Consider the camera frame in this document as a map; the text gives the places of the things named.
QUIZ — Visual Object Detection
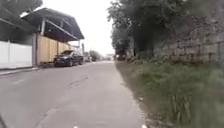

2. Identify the dark vehicle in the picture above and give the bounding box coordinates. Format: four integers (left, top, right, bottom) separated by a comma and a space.
114, 49, 128, 62

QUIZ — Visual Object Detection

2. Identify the dark parked car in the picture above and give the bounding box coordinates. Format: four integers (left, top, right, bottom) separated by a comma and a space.
53, 49, 85, 68

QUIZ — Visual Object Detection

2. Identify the grey concrete road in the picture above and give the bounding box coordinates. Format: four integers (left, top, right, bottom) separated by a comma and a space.
0, 60, 148, 128

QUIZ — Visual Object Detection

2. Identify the row of trees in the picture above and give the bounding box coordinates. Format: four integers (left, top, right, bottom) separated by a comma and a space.
107, 0, 188, 62

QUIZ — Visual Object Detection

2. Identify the overgrown grass verge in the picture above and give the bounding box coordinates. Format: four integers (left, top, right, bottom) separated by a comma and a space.
114, 56, 224, 128

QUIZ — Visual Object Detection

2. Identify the raised concrete kerb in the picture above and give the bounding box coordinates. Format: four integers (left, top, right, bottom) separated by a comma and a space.
0, 66, 41, 77

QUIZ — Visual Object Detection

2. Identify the white panel fence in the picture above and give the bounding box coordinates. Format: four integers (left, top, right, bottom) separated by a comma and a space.
0, 40, 34, 70

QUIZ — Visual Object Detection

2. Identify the roofed building with yellow wall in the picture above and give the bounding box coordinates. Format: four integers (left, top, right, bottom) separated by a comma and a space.
20, 7, 86, 66

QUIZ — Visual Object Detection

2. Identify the grey stone block wall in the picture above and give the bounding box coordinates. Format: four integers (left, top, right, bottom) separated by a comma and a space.
151, 0, 224, 66

